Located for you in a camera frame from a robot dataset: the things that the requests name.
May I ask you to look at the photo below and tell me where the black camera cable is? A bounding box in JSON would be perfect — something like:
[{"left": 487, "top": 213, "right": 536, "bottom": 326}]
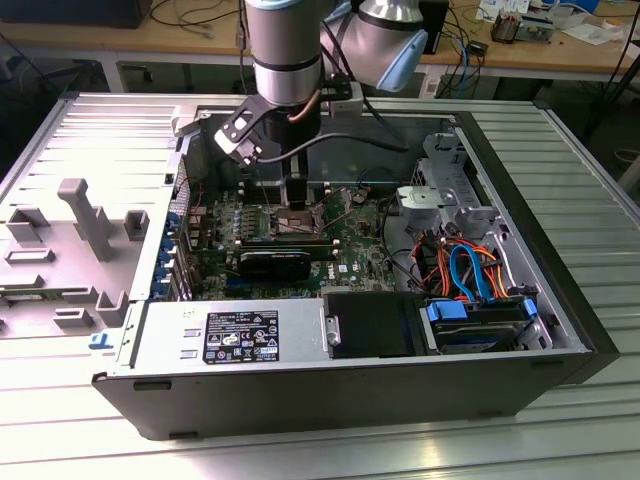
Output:
[{"left": 258, "top": 113, "right": 409, "bottom": 164}]

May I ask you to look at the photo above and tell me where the metal socket cover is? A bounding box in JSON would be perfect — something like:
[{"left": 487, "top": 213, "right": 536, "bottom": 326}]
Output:
[{"left": 312, "top": 187, "right": 355, "bottom": 234}]

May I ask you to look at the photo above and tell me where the black equipment box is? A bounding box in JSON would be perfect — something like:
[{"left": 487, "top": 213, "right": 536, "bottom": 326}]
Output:
[{"left": 0, "top": 0, "right": 151, "bottom": 30}]

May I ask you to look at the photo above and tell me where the silver round-top bracket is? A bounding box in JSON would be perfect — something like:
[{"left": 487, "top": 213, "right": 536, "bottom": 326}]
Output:
[{"left": 396, "top": 184, "right": 458, "bottom": 226}]

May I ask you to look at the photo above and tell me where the grey metal drive cage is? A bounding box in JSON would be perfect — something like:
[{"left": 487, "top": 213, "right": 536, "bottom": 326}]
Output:
[{"left": 409, "top": 130, "right": 481, "bottom": 211}]

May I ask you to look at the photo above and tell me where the black upright box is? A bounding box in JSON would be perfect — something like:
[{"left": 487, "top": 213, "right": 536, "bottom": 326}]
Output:
[{"left": 427, "top": 0, "right": 451, "bottom": 56}]

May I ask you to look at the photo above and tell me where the thin black wire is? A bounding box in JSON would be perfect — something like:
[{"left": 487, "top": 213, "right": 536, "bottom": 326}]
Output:
[{"left": 357, "top": 166, "right": 400, "bottom": 190}]

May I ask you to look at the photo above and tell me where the grey round bin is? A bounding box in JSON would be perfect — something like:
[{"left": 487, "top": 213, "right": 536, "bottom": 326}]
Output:
[{"left": 612, "top": 147, "right": 640, "bottom": 176}]

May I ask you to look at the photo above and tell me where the white paper sheet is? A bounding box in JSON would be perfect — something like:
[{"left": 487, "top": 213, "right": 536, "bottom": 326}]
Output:
[{"left": 562, "top": 17, "right": 626, "bottom": 47}]

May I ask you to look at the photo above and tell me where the black graphics card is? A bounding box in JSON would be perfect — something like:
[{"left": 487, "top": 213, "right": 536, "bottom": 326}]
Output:
[{"left": 235, "top": 248, "right": 312, "bottom": 282}]

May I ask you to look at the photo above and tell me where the CPU socket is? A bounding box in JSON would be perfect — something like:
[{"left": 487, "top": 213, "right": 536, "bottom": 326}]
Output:
[{"left": 269, "top": 203, "right": 329, "bottom": 237}]

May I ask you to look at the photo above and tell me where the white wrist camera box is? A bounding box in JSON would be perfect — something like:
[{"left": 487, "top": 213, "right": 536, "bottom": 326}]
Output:
[
  {"left": 213, "top": 97, "right": 265, "bottom": 165},
  {"left": 319, "top": 74, "right": 367, "bottom": 117}
]

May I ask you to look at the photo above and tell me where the blue wire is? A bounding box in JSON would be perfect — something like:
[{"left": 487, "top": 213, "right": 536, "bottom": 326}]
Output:
[{"left": 448, "top": 242, "right": 497, "bottom": 304}]

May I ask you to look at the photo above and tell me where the hard disk in blue carrier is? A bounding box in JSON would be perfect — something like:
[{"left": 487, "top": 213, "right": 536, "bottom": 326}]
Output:
[{"left": 418, "top": 297, "right": 540, "bottom": 355}]

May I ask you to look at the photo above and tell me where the silver power supply unit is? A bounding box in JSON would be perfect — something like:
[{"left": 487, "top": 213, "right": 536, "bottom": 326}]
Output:
[{"left": 130, "top": 298, "right": 327, "bottom": 372}]

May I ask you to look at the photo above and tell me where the wooden workbench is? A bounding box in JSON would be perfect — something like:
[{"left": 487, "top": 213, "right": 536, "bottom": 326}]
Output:
[{"left": 0, "top": 0, "right": 640, "bottom": 96}]

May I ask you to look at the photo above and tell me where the grey parts rack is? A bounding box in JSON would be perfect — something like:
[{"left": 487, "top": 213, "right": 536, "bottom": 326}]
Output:
[{"left": 0, "top": 177, "right": 152, "bottom": 342}]

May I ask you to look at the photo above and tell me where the green motherboard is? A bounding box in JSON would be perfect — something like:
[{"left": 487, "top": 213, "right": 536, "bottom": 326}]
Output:
[{"left": 187, "top": 180, "right": 401, "bottom": 302}]

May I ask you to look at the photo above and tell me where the brown transformer block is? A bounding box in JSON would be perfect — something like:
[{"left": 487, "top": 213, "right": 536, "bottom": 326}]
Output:
[{"left": 489, "top": 12, "right": 524, "bottom": 45}]

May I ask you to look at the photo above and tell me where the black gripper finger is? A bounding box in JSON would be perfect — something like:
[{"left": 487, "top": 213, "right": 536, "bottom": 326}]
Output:
[{"left": 284, "top": 174, "right": 308, "bottom": 201}]

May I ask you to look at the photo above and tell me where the black RAM slot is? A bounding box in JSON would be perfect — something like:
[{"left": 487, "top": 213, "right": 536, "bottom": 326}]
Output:
[
  {"left": 240, "top": 189, "right": 330, "bottom": 197},
  {"left": 240, "top": 184, "right": 330, "bottom": 192},
  {"left": 240, "top": 194, "right": 330, "bottom": 203}
]

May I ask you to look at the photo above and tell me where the black PC case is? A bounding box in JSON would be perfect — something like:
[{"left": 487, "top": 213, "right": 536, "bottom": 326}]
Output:
[{"left": 91, "top": 102, "right": 621, "bottom": 442}]

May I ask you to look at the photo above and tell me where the orange wire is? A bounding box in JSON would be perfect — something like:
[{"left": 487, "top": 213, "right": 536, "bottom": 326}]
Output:
[
  {"left": 435, "top": 238, "right": 454, "bottom": 299},
  {"left": 469, "top": 242, "right": 512, "bottom": 301}
]

